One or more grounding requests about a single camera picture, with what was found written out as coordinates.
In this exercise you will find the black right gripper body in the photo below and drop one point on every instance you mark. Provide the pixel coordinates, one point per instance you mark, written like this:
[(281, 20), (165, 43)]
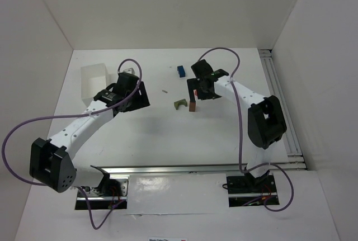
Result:
[(196, 85)]

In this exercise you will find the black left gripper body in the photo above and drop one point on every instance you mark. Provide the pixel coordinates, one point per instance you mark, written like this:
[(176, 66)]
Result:
[(140, 97)]

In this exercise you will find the blue wood block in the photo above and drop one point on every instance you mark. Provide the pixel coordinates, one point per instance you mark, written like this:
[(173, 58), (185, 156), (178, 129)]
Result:
[(181, 71)]

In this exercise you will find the brown wood block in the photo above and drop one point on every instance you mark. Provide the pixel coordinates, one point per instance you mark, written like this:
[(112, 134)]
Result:
[(192, 106)]

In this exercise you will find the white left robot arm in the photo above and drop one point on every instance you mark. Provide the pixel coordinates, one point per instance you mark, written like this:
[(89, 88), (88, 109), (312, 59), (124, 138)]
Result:
[(51, 160)]

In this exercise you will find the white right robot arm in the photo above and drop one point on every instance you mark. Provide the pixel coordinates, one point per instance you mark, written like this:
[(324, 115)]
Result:
[(265, 120)]

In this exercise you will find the green arch wood block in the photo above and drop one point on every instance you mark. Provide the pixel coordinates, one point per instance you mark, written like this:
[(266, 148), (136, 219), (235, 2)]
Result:
[(179, 103)]

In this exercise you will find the white paper label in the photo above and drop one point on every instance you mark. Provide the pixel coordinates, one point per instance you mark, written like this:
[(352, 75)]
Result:
[(166, 239)]

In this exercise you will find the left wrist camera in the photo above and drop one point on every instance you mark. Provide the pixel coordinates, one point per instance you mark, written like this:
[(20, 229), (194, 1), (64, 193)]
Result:
[(128, 70)]

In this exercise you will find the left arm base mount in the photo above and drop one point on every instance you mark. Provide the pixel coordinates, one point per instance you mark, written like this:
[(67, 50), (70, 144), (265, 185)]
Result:
[(112, 194)]

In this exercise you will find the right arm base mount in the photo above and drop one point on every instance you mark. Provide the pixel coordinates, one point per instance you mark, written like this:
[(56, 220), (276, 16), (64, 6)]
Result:
[(241, 193)]

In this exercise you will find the aluminium side rail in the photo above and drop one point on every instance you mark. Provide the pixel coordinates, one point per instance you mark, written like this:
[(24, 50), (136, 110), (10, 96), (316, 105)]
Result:
[(290, 139)]

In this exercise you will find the aluminium front rail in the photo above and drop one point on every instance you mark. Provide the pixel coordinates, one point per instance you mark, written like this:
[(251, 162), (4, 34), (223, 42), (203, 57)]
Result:
[(166, 170)]

